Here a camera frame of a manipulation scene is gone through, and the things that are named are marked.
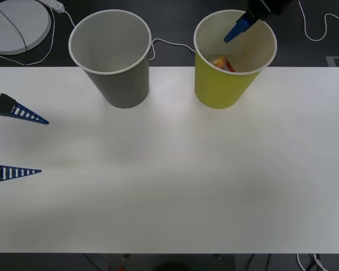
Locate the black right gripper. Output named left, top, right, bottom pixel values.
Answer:
left=223, top=0, right=294, bottom=43

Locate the orange-red drink can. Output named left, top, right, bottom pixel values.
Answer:
left=210, top=55, right=237, bottom=73

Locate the yellow-green plastic waste bin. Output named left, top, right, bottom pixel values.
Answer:
left=193, top=10, right=277, bottom=110

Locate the white round disc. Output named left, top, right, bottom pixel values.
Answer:
left=0, top=0, right=52, bottom=56

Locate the grey plastic waste bin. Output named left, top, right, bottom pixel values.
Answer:
left=68, top=10, right=153, bottom=109

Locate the white power strip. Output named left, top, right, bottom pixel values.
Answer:
left=42, top=0, right=66, bottom=12

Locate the white power strip cable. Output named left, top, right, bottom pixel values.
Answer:
left=62, top=10, right=197, bottom=62

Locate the white looping cable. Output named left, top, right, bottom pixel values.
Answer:
left=297, top=0, right=339, bottom=42

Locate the thin black cable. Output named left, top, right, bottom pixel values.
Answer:
left=0, top=4, right=28, bottom=65

